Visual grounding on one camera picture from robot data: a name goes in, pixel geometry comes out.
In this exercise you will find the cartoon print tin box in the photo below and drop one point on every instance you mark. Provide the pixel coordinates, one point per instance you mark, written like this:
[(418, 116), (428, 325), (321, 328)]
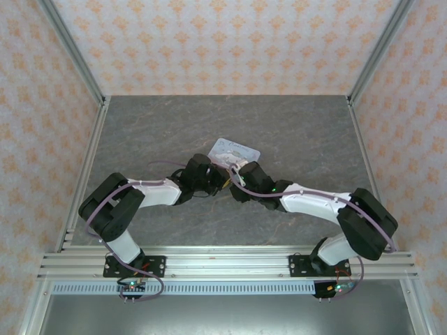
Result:
[(230, 150)]

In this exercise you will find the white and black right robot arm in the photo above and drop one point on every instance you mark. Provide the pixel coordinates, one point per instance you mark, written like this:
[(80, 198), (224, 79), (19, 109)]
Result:
[(314, 206)]

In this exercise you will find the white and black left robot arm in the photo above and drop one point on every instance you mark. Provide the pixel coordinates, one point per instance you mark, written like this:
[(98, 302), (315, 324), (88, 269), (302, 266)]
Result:
[(157, 195)]

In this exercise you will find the grey metal sheet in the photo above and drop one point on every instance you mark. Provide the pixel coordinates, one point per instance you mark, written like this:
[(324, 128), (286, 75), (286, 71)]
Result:
[(227, 315)]

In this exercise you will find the small circuit board with LEDs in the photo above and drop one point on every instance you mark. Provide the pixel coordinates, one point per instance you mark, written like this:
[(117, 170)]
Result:
[(335, 289), (132, 287)]

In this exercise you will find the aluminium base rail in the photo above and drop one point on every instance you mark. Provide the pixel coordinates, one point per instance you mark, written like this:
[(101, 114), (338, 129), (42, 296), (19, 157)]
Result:
[(227, 261)]

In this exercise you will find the aluminium table side rail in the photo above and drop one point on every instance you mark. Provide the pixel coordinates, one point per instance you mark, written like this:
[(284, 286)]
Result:
[(365, 153), (92, 153)]

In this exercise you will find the aluminium frame post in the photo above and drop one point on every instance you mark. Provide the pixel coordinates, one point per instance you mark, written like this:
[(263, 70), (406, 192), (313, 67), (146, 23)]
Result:
[(377, 56), (75, 59)]

